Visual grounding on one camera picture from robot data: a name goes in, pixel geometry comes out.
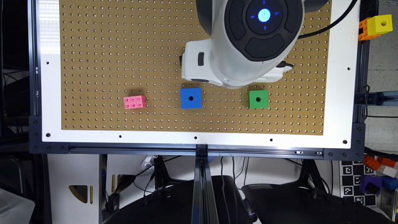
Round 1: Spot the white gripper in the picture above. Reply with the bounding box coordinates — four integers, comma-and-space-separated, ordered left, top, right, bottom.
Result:
179, 38, 294, 87

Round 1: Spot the aluminium table frame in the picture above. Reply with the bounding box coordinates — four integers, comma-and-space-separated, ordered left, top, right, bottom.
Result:
27, 0, 398, 224

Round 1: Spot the blue block on shelf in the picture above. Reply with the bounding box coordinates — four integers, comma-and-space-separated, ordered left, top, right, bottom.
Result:
382, 176, 398, 190

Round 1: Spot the orange block on shelf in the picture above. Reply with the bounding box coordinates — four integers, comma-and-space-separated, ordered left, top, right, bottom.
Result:
363, 155, 381, 171

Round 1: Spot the right black chair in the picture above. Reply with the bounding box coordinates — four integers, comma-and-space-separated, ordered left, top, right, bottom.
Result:
242, 184, 394, 224

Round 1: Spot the blue cube block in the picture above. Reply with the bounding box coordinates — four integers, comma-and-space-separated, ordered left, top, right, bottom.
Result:
180, 88, 202, 109

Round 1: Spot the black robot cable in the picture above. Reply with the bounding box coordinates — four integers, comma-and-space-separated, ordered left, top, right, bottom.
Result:
297, 0, 359, 40

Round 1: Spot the left black chair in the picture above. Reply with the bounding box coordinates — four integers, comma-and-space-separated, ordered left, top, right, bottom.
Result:
104, 175, 252, 224

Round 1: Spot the black chair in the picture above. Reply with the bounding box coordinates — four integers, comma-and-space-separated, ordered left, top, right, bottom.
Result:
104, 175, 252, 224
242, 184, 394, 224

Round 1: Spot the green cube block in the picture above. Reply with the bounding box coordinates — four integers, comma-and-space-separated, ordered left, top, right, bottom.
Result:
248, 90, 269, 109

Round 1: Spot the purple block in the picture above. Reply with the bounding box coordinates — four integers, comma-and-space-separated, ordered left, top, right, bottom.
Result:
359, 175, 383, 195

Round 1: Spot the pink studded block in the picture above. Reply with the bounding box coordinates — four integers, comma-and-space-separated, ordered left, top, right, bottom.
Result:
124, 95, 146, 110

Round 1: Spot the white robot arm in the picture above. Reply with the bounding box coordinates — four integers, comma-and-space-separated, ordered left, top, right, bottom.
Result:
181, 0, 326, 89

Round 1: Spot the brown pegboard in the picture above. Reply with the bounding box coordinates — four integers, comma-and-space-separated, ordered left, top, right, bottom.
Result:
60, 0, 331, 135

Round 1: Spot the yellow cube block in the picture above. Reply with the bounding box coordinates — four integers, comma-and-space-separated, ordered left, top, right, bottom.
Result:
367, 14, 393, 35

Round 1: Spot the fiducial marker board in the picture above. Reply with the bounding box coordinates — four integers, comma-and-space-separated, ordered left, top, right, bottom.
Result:
339, 161, 377, 207

